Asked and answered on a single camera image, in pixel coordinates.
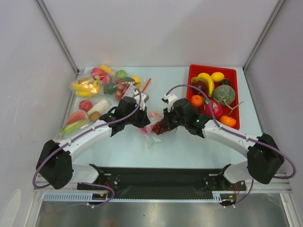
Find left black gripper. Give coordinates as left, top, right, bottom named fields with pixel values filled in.
left=124, top=105, right=150, bottom=128

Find red fake apple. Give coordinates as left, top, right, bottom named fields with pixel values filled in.
left=140, top=128, right=149, bottom=135

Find clear zip bag blue seal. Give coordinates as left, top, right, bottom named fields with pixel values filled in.
left=139, top=113, right=177, bottom=148

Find purple fake grapes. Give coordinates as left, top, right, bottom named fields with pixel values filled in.
left=152, top=121, right=170, bottom=135

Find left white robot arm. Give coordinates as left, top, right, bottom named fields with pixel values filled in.
left=32, top=94, right=150, bottom=190

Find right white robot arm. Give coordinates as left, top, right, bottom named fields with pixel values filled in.
left=163, top=97, right=285, bottom=190

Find fake tangerine in tray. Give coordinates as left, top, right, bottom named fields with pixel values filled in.
left=190, top=95, right=204, bottom=107

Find dark red fake plum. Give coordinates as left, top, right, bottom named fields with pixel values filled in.
left=192, top=81, right=208, bottom=95

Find zip bag red seal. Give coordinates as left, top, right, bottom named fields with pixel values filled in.
left=85, top=64, right=152, bottom=101

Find pink fake dragon fruit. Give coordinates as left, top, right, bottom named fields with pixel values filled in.
left=203, top=99, right=223, bottom=120

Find yellow fake banana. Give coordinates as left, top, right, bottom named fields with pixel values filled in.
left=190, top=73, right=214, bottom=97

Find vegetable bag pink seal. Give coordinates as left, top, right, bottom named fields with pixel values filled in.
left=54, top=97, right=110, bottom=142

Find green fake melon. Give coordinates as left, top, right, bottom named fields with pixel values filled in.
left=213, top=85, right=236, bottom=106

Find yellow bananas bag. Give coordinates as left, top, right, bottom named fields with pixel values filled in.
left=70, top=78, right=100, bottom=97

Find yellow fake lemon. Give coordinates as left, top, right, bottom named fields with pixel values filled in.
left=210, top=72, right=224, bottom=83

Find dark purple fake mangosteen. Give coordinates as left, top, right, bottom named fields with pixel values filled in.
left=220, top=79, right=230, bottom=86

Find red plastic tray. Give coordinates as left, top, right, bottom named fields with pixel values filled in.
left=186, top=64, right=241, bottom=130

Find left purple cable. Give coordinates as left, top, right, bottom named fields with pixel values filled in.
left=32, top=87, right=143, bottom=190

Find purple cable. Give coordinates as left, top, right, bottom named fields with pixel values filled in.
left=32, top=87, right=143, bottom=190
left=165, top=84, right=297, bottom=179

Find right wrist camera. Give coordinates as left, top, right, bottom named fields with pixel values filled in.
left=161, top=94, right=178, bottom=112

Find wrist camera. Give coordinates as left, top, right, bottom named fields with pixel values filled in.
left=133, top=91, right=149, bottom=110
left=161, top=94, right=178, bottom=112

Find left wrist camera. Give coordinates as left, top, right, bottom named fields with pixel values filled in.
left=133, top=91, right=149, bottom=110

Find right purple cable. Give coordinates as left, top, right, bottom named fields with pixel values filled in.
left=165, top=84, right=297, bottom=179

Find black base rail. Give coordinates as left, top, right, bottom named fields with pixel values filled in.
left=77, top=166, right=246, bottom=200

